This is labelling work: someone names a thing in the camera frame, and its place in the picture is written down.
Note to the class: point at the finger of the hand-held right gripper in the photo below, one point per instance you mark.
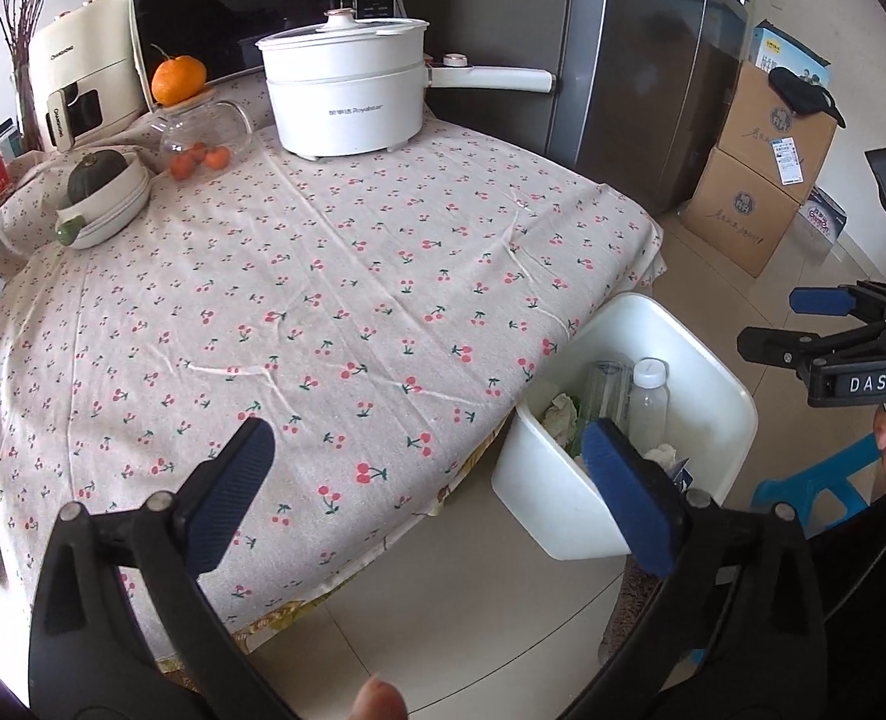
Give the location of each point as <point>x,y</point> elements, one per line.
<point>822,301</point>
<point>773,345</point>

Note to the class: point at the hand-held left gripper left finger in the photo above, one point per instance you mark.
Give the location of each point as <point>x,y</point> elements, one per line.
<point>233,487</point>

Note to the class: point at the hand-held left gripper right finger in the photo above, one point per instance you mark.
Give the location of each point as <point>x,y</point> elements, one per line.
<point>623,480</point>

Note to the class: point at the blue carton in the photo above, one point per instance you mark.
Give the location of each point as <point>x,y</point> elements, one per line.
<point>683,476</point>

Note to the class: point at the white plastic bin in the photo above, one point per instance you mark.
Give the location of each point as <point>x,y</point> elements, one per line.
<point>555,502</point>

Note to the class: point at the white plastic bottle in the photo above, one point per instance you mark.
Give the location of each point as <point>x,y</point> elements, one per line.
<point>647,409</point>

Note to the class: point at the clear plastic bottle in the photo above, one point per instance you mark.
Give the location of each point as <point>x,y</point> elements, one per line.
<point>608,394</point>

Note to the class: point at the person's left hand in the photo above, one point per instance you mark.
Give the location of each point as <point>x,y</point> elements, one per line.
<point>383,701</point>

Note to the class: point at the crumpled white tissue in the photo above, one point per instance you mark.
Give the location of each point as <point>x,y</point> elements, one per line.
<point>660,454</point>
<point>561,414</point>

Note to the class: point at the blue and white package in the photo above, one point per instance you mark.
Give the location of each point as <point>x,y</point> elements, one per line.
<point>824,216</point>

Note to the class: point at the blue plastic stool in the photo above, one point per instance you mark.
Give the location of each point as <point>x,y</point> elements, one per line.
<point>811,480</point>

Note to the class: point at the large cardboard box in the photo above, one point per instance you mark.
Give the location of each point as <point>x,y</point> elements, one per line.
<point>735,217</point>

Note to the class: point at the small cardboard box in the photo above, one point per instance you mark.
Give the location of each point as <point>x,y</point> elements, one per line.
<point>769,142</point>

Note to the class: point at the black cap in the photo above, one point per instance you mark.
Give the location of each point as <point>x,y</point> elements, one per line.
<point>807,94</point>

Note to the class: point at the cherry print tablecloth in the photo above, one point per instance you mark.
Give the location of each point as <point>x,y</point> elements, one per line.
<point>338,277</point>

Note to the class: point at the blue and white box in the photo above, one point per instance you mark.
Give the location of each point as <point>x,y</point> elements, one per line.
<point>781,49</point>

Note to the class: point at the white bowl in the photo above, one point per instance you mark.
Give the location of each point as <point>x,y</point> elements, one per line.
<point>113,214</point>

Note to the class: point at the small green fruit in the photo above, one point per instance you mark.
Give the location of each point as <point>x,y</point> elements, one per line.
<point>69,231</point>

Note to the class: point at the grey refrigerator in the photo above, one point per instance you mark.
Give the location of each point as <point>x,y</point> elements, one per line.
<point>638,52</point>

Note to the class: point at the small orange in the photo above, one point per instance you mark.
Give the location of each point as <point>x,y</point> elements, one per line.
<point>218,157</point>
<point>198,153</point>
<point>181,167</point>

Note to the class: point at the dark green squash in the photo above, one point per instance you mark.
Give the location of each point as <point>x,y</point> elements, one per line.
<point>98,176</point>

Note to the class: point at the glass jar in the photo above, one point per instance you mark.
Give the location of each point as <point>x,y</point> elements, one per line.
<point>222,124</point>

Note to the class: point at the white electric pot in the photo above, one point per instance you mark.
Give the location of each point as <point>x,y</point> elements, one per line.
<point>345,112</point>

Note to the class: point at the large orange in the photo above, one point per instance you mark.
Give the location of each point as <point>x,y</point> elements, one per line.
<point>179,81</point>

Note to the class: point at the white air fryer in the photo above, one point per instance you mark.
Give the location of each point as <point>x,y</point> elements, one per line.
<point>90,45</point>

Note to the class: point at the black microwave oven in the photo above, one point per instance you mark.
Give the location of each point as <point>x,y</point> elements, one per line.
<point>248,15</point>

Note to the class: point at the dried branches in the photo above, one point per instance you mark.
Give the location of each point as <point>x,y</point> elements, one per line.
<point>19,52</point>

